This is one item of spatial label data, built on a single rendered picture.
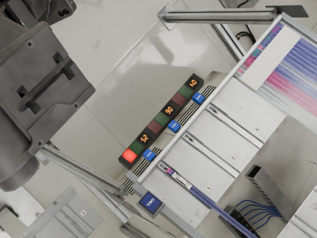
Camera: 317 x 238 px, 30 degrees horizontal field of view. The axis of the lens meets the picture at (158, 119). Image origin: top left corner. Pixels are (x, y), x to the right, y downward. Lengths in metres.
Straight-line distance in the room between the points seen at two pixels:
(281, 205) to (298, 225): 0.41
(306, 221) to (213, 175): 0.27
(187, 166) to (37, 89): 1.15
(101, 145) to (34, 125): 1.86
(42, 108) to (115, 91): 1.85
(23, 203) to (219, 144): 0.90
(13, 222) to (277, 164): 0.92
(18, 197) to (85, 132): 0.35
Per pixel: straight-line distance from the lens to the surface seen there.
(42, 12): 0.91
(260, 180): 1.95
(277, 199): 2.02
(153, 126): 1.68
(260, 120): 1.70
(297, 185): 2.13
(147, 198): 1.57
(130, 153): 1.66
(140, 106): 2.41
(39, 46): 0.51
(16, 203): 2.27
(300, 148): 2.10
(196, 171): 1.64
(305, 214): 1.65
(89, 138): 2.33
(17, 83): 0.50
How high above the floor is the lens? 2.09
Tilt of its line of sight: 58 degrees down
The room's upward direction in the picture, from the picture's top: 106 degrees clockwise
